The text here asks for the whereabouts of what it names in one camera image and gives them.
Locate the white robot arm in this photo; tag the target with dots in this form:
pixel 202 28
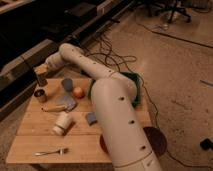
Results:
pixel 108 119

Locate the black office chair base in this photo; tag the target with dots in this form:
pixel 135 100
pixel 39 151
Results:
pixel 174 6

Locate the wooden table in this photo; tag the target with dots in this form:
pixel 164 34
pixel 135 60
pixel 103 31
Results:
pixel 35 132

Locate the black object on floor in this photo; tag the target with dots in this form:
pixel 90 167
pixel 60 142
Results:
pixel 206 144

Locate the green bin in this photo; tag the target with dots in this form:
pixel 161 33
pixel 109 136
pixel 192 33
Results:
pixel 116 90

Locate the metal fork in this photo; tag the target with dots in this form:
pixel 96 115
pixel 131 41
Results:
pixel 59 151

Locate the blue-grey plastic cup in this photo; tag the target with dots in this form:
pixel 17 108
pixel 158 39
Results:
pixel 67 84

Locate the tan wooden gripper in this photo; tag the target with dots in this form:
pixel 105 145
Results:
pixel 40 72

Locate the grey cloth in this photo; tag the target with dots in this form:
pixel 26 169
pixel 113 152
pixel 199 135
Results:
pixel 67 101

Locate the dark red round plate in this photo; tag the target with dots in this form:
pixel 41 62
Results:
pixel 156 140

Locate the banana-coloured handle tool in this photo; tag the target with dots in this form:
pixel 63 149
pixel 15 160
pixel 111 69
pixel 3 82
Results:
pixel 57 108

